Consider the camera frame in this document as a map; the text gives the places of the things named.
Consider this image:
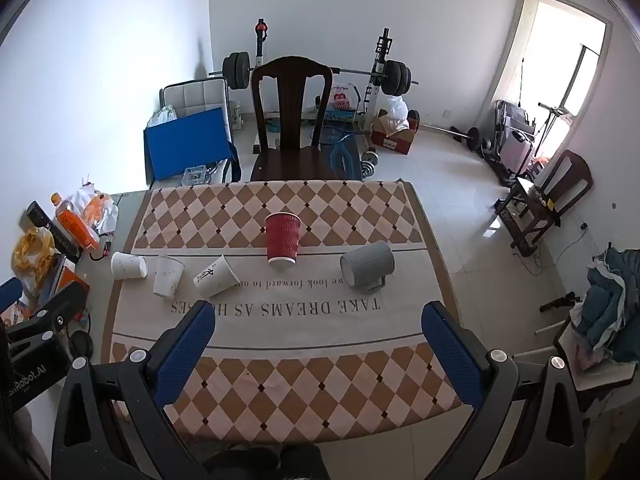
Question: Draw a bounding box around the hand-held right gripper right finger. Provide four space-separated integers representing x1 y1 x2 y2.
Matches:
421 301 594 480

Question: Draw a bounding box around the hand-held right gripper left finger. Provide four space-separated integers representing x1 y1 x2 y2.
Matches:
52 300 217 480

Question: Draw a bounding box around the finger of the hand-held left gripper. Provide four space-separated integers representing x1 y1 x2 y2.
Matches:
5 281 91 347
0 277 24 317

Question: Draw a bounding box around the red ribbed paper cup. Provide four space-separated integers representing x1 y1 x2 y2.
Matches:
264 212 302 267

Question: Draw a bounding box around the white speckled paper cup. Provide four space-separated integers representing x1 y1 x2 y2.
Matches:
152 255 186 299
110 251 149 281

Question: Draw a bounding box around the white cup with black print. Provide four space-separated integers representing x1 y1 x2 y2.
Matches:
193 254 242 299

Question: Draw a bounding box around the orange box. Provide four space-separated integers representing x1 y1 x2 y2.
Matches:
36 255 92 322

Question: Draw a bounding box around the small black round object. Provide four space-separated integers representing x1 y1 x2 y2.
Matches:
69 332 94 357

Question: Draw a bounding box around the yellow plastic bag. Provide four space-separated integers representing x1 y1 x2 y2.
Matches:
10 227 57 297

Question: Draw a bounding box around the long black box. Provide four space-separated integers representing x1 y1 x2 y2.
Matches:
24 200 84 264

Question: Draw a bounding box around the orange drink bottle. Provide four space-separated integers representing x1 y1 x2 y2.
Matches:
49 192 101 254

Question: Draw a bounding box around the orange and white snack bag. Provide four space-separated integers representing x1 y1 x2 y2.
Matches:
64 182 120 237

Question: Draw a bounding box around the black handheld tool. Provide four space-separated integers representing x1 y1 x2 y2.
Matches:
539 291 584 312

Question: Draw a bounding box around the brown checkered tablecloth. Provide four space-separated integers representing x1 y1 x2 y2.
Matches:
100 178 464 445

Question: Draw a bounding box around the grey ribbed mug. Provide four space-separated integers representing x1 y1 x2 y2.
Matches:
339 240 396 295

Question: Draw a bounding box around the white low table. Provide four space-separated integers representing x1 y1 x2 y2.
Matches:
514 310 640 403

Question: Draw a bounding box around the pile of clothes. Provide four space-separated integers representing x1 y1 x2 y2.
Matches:
569 243 640 367

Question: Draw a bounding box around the clear plastic container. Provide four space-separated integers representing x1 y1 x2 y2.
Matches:
181 165 212 187

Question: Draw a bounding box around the brown wooden chair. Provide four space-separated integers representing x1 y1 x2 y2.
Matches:
494 149 594 257

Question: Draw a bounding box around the blue board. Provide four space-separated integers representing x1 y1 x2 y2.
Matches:
143 107 237 184

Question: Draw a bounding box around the small metal dumbbell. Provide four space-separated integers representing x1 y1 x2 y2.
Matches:
359 147 382 179

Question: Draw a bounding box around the small barbell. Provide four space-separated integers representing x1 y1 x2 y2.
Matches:
419 122 482 152

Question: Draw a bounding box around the folded stroller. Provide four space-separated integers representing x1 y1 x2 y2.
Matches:
481 99 540 182

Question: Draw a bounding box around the crumpled white plastic bag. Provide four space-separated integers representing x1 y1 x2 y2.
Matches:
149 104 179 127

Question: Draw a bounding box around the red cardboard box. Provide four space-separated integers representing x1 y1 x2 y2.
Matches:
370 110 420 155

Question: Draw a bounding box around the blue patterned floor mat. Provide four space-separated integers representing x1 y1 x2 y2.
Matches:
318 124 362 181

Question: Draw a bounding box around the grey padded chair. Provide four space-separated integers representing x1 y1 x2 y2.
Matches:
159 78 242 182

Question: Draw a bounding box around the dark wooden chair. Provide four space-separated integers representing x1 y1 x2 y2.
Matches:
248 56 364 184

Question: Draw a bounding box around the white bag with red print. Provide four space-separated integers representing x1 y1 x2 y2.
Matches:
327 84 359 114

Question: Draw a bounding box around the white and black weight rack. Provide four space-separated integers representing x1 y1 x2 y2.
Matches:
250 18 397 134

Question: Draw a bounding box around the barbell with black plates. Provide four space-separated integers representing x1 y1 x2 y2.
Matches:
208 51 420 97

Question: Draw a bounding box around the black floor cable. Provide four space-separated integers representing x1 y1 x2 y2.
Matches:
529 222 588 277

